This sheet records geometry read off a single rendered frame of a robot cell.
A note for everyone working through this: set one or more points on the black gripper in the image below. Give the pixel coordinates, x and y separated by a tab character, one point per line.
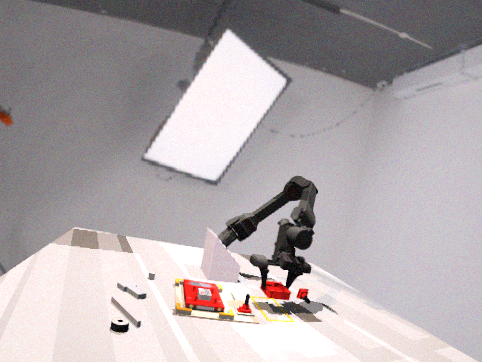
261	262

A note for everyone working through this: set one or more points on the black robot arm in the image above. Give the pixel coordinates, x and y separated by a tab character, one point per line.
299	235

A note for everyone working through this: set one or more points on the grey flat bar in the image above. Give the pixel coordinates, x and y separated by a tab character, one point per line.
137	322

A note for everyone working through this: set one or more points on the black toy tyre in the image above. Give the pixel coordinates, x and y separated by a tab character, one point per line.
120	324

